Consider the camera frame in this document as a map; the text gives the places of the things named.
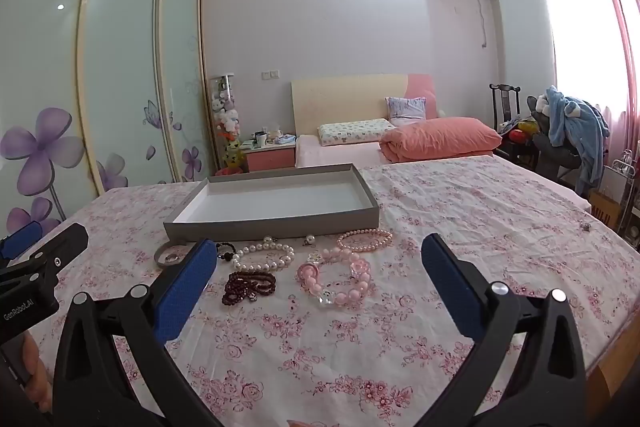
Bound grey cardboard tray box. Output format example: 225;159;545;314
163;163;381;244

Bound beige pink headboard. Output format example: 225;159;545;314
291;73;437;138

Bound white pearl bracelet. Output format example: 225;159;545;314
231;237;296;273

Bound pink pearl bracelet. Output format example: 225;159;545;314
336;228;394;254

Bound black office chair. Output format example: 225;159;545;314
525;96;603;198

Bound pink sheeted bed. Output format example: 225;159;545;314
295;134;497;168

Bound pink white nightstand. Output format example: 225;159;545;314
240;139;297;172

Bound dark wooden chair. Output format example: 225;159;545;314
489;83;524;158

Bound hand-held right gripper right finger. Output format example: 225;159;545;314
415;234;588;427

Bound sliding wardrobe with purple flowers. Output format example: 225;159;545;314
0;0;219;238

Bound cartoon print pillow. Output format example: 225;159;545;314
318;118;396;146

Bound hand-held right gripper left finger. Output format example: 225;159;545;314
52;237;226;427

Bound yellow green plush toy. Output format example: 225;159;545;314
222;139;247;171

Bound brown cardboard box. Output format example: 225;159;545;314
589;190;624;229

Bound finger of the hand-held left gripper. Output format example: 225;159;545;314
0;223;89;293
0;221;44;259

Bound pink curtain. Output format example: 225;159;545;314
520;0;640;158

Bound lilac printed pillow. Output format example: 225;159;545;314
385;96;428;127

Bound pink large bead bracelet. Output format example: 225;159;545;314
297;251;374;310

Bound colourful toys on chair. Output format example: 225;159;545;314
502;119;542;146

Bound clear tube of plush toys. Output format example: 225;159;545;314
207;73;246;172

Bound dark red bead bracelet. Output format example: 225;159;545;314
222;271;277;306

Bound blue fleece garment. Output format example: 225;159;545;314
542;86;611;194

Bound pink floral bedsheet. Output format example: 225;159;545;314
10;154;623;427

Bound air conditioner pipe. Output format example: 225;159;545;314
475;0;499;48

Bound wide silver bangle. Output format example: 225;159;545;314
154;243;195;270

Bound white wire rack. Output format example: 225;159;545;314
606;149;640;249

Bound person's left hand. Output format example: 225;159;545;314
22;336;55;414

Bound coral quilt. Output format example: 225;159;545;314
379;117;503;163

